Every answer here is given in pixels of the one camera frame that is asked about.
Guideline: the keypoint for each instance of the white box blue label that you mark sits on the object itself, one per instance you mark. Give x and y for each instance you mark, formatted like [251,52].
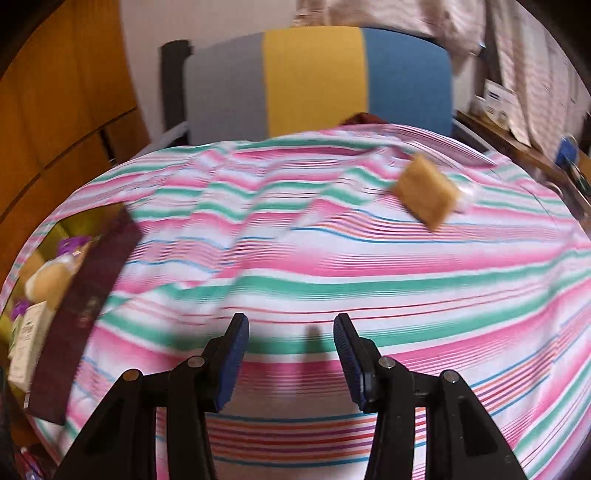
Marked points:
[498,99]

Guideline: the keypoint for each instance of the pink green striped tablecloth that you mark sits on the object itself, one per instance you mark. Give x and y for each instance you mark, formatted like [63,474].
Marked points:
[323,258]

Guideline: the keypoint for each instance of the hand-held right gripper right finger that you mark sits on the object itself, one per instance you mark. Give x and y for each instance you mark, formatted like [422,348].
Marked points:
[348,360]

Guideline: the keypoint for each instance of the wooden shelf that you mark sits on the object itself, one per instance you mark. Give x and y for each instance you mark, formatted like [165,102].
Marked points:
[521,150]

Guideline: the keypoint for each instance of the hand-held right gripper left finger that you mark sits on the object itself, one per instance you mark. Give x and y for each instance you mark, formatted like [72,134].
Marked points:
[231,360]

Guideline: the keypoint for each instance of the blue white object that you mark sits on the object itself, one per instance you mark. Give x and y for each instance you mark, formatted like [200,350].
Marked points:
[568,152]

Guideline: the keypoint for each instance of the small cream green carton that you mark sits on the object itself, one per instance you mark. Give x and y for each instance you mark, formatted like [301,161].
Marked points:
[30,341]

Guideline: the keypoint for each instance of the hanging pink print curtain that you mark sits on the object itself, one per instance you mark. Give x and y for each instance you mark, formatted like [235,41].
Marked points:
[531,69]

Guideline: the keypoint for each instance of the maroon tin box gold interior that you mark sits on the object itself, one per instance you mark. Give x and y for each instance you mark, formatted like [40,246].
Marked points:
[87,295]

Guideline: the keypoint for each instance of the purple snack packet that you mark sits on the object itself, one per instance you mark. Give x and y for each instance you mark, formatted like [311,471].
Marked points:
[18,307]
[71,244]

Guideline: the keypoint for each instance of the yellow sponge cake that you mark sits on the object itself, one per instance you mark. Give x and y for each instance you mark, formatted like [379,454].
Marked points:
[46,279]
[427,191]

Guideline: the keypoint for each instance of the grey chair armrest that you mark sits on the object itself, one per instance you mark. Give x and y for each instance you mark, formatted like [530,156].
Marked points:
[164,138]
[471,134]

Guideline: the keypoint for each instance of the bunched pink print curtain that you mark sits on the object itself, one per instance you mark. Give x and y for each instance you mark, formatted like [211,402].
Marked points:
[438,23]

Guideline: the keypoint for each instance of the wooden wardrobe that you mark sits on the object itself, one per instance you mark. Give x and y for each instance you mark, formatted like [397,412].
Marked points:
[60,92]

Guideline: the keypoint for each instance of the grey yellow blue chair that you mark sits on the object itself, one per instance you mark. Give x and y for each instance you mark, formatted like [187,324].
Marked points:
[314,78]

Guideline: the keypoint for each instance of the dark red cloth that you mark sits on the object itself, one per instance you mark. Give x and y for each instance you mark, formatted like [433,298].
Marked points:
[364,119]

